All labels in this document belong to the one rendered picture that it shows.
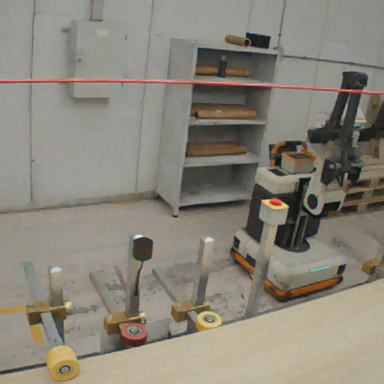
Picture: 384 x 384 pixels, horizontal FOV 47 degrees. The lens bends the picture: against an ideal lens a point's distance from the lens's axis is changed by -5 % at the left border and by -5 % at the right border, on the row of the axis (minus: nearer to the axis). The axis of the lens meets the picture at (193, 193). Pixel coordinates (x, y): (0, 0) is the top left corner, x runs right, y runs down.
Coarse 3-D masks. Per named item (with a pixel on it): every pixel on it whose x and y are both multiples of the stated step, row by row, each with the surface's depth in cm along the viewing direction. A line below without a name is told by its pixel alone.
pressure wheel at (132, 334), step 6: (126, 324) 137; (132, 324) 138; (138, 324) 138; (126, 330) 135; (132, 330) 135; (138, 330) 136; (144, 330) 136; (126, 336) 132; (132, 336) 133; (138, 336) 133; (144, 336) 134; (126, 342) 133; (132, 342) 132; (138, 342) 133; (144, 342) 135
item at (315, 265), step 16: (240, 240) 341; (256, 240) 334; (320, 240) 346; (240, 256) 343; (256, 256) 325; (272, 256) 315; (288, 256) 317; (304, 256) 320; (320, 256) 322; (336, 256) 325; (272, 272) 310; (288, 272) 300; (304, 272) 306; (320, 272) 314; (336, 272) 324; (272, 288) 310; (288, 288) 304; (304, 288) 312; (320, 288) 322
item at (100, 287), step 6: (90, 276) 168; (96, 276) 167; (96, 282) 163; (102, 282) 164; (96, 288) 163; (102, 288) 161; (102, 294) 157; (108, 294) 158; (102, 300) 157; (108, 300) 155; (108, 306) 152; (114, 306) 152; (108, 312) 152; (114, 312) 149; (120, 324) 144; (120, 330) 143
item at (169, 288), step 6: (156, 270) 178; (156, 276) 176; (162, 276) 175; (162, 282) 172; (168, 282) 171; (168, 288) 168; (174, 288) 168; (168, 294) 168; (174, 294) 165; (180, 294) 165; (174, 300) 164; (180, 300) 162; (186, 312) 156; (192, 312) 156; (186, 318) 156; (192, 318) 153; (192, 324) 153; (198, 330) 149
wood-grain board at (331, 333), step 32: (256, 320) 148; (288, 320) 149; (320, 320) 151; (352, 320) 152; (128, 352) 127; (160, 352) 129; (192, 352) 130; (224, 352) 132; (256, 352) 133; (288, 352) 134; (320, 352) 136; (352, 352) 137
